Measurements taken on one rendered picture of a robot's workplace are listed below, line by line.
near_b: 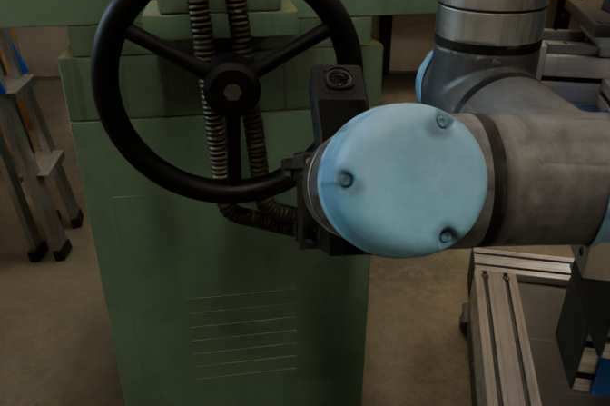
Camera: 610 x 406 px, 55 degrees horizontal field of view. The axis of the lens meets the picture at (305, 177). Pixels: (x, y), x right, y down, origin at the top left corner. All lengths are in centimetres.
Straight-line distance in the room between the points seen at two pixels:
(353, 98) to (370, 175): 23
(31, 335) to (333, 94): 128
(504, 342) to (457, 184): 94
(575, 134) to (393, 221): 12
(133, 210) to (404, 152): 68
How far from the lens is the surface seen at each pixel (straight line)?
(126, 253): 95
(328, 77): 50
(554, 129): 33
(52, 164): 184
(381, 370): 142
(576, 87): 104
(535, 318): 131
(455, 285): 170
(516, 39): 42
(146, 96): 83
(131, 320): 103
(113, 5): 62
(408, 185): 27
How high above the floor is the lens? 101
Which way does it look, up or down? 27 degrees down
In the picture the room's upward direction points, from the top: straight up
